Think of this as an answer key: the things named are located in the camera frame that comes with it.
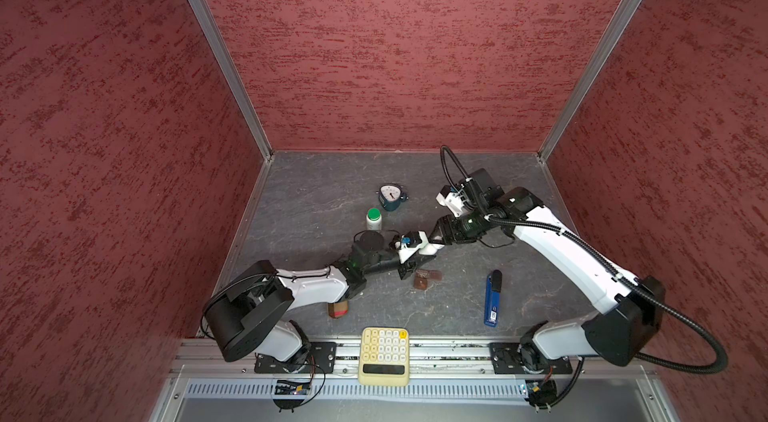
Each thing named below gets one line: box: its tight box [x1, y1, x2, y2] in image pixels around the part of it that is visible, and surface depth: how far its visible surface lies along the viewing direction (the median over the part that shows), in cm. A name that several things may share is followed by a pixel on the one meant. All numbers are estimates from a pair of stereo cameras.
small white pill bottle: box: [418, 243, 445, 256], surface depth 75 cm
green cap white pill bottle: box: [366, 207, 382, 231], surface depth 93 cm
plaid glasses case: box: [328, 300, 348, 319], surface depth 81 cm
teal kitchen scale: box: [376, 183, 409, 211], surface depth 105 cm
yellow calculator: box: [358, 326, 411, 387], surface depth 74 cm
